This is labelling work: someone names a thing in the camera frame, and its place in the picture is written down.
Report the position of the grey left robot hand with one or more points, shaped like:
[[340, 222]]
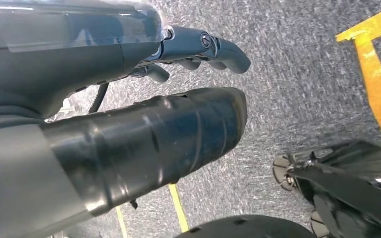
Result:
[[62, 59]]

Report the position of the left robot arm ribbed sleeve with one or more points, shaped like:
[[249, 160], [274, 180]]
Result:
[[16, 184]]

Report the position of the narrow yellow floor tape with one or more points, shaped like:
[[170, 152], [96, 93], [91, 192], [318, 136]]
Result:
[[122, 225], [179, 210]]

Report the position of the grey caster wheel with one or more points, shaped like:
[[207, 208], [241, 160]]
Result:
[[281, 172]]

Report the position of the yellow floor tape square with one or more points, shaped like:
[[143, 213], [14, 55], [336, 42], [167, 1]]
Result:
[[378, 95]]

